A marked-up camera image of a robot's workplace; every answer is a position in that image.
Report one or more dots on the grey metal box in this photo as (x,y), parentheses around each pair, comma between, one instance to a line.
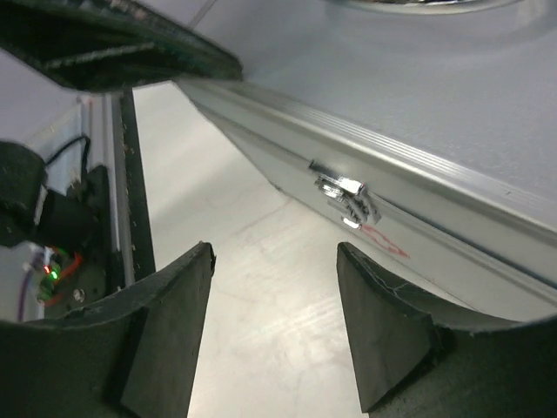
(427,129)

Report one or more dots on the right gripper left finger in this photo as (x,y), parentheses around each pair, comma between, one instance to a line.
(132,354)

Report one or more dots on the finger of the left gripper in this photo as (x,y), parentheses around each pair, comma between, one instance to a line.
(109,45)

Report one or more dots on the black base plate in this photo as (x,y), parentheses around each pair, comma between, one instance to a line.
(111,120)

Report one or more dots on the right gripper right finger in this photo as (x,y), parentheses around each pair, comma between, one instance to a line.
(415,354)

